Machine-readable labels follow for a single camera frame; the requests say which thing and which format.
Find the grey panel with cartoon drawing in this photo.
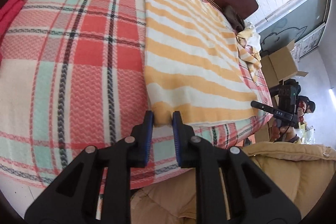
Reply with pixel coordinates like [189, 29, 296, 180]
[259, 0, 330, 51]

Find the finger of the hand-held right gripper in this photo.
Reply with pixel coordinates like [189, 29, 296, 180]
[251, 100, 276, 112]

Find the bright pink garment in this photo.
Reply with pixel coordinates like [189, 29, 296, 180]
[0, 0, 30, 38]

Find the tan quilted coat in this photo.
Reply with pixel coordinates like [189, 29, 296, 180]
[130, 141, 336, 224]

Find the brown cardboard box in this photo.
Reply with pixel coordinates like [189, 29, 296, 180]
[260, 39, 309, 88]

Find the yellow white striped sweater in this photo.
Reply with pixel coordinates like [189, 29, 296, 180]
[35, 0, 259, 127]

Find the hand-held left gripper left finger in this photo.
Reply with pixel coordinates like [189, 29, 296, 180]
[25, 110, 154, 224]

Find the yellow white striped cloth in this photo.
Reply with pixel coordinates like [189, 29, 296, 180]
[236, 22, 263, 84]

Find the wall poster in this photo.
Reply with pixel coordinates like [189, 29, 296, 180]
[294, 23, 326, 59]

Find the person's right hand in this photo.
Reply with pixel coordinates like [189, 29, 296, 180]
[271, 119, 290, 142]

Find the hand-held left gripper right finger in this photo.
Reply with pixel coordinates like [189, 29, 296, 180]
[172, 111, 301, 224]

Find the red plaid blanket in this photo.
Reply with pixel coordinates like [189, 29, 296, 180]
[0, 0, 273, 189]

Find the dark brown garment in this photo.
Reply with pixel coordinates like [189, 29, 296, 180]
[223, 5, 246, 31]

